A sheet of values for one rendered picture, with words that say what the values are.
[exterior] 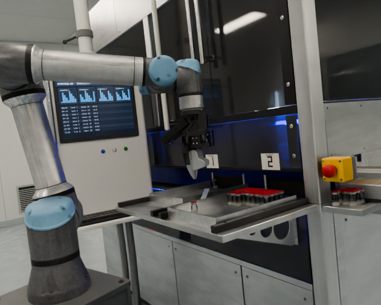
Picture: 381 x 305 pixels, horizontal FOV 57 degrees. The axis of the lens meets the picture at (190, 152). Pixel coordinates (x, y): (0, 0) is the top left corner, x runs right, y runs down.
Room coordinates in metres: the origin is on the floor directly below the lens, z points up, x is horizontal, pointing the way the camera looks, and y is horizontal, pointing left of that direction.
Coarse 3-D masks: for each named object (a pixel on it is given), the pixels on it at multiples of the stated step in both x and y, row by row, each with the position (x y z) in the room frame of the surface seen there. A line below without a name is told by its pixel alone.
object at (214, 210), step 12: (180, 204) 1.19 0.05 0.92; (204, 204) 1.24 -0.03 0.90; (216, 204) 1.27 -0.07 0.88; (264, 204) 1.05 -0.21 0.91; (276, 204) 1.08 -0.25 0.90; (168, 216) 1.16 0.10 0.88; (180, 216) 1.09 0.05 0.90; (192, 216) 1.04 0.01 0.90; (204, 216) 0.99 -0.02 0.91; (216, 216) 1.10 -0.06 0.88; (228, 216) 0.97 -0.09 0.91; (240, 216) 1.00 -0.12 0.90
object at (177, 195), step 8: (192, 184) 1.63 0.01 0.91; (200, 184) 1.66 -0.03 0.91; (208, 184) 1.68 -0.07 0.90; (248, 184) 1.48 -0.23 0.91; (152, 192) 1.51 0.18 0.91; (160, 192) 1.53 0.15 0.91; (168, 192) 1.55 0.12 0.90; (176, 192) 1.58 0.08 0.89; (184, 192) 1.60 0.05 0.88; (192, 192) 1.59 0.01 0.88; (200, 192) 1.57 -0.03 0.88; (216, 192) 1.38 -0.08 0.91; (224, 192) 1.41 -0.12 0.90; (152, 200) 1.48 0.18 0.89; (160, 200) 1.43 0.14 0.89; (168, 200) 1.37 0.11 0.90; (176, 200) 1.33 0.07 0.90; (184, 200) 1.30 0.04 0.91
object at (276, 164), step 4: (264, 156) 1.28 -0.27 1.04; (272, 156) 1.25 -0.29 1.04; (276, 156) 1.24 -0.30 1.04; (264, 160) 1.29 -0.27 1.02; (268, 160) 1.27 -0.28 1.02; (272, 160) 1.26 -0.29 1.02; (276, 160) 1.24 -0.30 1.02; (264, 164) 1.29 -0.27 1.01; (272, 164) 1.26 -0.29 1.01; (276, 164) 1.24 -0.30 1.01; (264, 168) 1.29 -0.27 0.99; (268, 168) 1.27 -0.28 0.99; (272, 168) 1.26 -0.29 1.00; (276, 168) 1.24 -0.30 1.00
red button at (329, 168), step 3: (327, 165) 1.04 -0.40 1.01; (330, 165) 1.04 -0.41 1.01; (324, 168) 1.04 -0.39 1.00; (327, 168) 1.04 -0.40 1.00; (330, 168) 1.03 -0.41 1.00; (333, 168) 1.03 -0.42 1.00; (324, 171) 1.05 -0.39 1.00; (327, 171) 1.04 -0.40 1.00; (330, 171) 1.03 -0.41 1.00; (333, 171) 1.03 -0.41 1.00; (324, 174) 1.05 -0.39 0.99; (327, 174) 1.04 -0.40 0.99; (330, 174) 1.03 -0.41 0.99; (333, 174) 1.03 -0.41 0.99; (327, 177) 1.04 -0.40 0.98; (330, 177) 1.04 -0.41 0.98
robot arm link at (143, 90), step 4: (176, 80) 1.04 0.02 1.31; (172, 84) 1.04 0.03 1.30; (176, 84) 1.05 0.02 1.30; (140, 88) 1.03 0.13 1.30; (144, 88) 1.03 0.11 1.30; (148, 88) 1.03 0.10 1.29; (152, 88) 1.00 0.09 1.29; (168, 88) 1.05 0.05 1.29; (172, 88) 1.05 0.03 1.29; (176, 88) 1.05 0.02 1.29; (140, 92) 1.04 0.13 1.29; (144, 92) 1.04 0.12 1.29; (148, 92) 1.04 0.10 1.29; (152, 92) 1.05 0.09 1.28; (156, 92) 1.04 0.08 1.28; (160, 92) 1.04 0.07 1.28; (164, 92) 1.06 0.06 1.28; (168, 92) 1.06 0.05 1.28; (172, 92) 1.07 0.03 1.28
